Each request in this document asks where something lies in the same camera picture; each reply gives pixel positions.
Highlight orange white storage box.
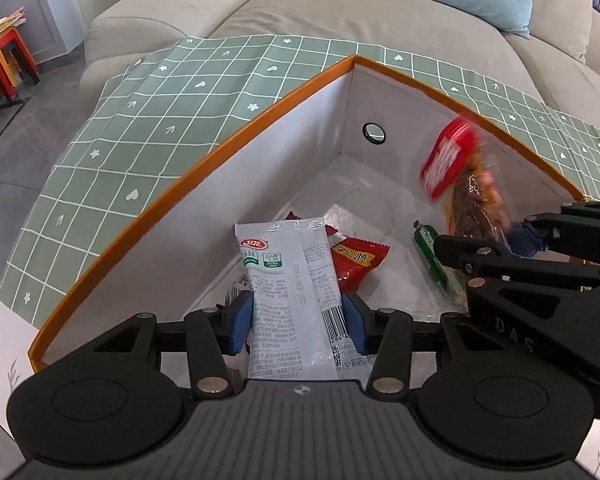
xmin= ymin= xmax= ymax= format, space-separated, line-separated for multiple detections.
xmin=28 ymin=55 xmax=583 ymax=370

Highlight beige sofa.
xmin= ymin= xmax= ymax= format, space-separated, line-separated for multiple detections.
xmin=80 ymin=0 xmax=600 ymax=129

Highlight orange red stacked stools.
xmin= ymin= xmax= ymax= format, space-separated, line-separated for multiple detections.
xmin=0 ymin=25 xmax=40 ymax=105

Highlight beige cushion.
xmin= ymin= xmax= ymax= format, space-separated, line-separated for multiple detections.
xmin=529 ymin=0 xmax=593 ymax=63

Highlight green sausage stick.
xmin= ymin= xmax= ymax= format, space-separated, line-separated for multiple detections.
xmin=412 ymin=220 xmax=467 ymax=312

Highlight red label snack bag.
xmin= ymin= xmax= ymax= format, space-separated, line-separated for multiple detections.
xmin=419 ymin=116 xmax=512 ymax=244

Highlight white snack packet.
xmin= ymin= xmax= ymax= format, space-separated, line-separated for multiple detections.
xmin=235 ymin=217 xmax=372 ymax=385

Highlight red chip snack bag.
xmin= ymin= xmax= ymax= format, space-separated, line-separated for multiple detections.
xmin=309 ymin=224 xmax=390 ymax=294

